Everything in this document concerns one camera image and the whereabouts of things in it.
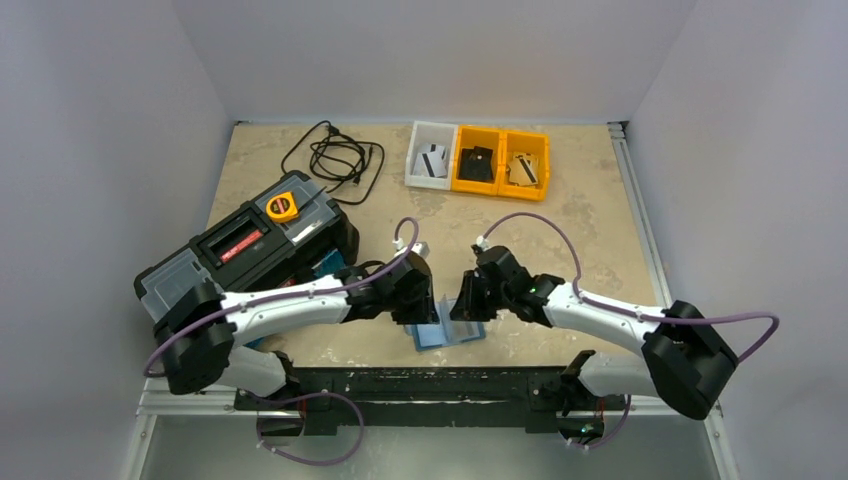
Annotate blue card holder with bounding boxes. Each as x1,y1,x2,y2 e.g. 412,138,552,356
405,296,486,352

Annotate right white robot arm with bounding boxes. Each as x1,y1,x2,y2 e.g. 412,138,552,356
450,246,739,420

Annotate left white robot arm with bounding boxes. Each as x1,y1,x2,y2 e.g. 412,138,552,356
143,249,437,409

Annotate gold cards in bin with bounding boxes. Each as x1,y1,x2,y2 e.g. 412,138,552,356
507,152,539,187

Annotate black cards in bin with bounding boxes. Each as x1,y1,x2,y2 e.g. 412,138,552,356
457,146,495,183

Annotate white cards in bin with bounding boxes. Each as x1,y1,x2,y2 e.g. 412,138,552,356
412,143,447,178

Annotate left yellow plastic bin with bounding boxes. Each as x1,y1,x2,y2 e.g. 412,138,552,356
451,125,504,196

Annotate yellow plastic bin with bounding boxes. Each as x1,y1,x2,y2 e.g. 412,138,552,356
451,125,504,196
496,130,551,202

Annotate right yellow plastic bin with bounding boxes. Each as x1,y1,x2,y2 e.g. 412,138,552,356
496,130,551,202

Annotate black tool box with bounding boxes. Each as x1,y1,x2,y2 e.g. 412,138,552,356
134,171,360,321

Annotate yellow tape measure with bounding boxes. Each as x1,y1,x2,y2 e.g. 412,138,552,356
265,191,300,224

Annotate white plastic bin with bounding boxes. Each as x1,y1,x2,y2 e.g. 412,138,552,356
404,121,459,191

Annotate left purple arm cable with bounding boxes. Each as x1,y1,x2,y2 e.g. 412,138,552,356
142,217,421,379

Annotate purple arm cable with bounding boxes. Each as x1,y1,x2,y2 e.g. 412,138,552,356
142,217,421,379
478,211,782,366

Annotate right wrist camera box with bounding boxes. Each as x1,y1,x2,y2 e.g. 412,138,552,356
471,236,491,255

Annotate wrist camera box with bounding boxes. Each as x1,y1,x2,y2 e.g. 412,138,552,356
393,239,430,259
471,236,491,255

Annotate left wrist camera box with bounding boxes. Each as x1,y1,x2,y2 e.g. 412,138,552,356
393,239,430,259

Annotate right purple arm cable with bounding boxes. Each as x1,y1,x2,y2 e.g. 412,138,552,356
478,211,782,366

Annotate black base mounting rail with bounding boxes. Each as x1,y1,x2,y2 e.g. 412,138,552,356
234,366,625,437

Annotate black coiled cable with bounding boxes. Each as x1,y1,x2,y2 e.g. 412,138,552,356
280,120,386,207

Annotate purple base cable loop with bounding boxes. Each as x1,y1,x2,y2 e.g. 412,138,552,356
255,389,367,466

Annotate aluminium frame rail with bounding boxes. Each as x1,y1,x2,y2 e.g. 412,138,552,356
607,122,671,304

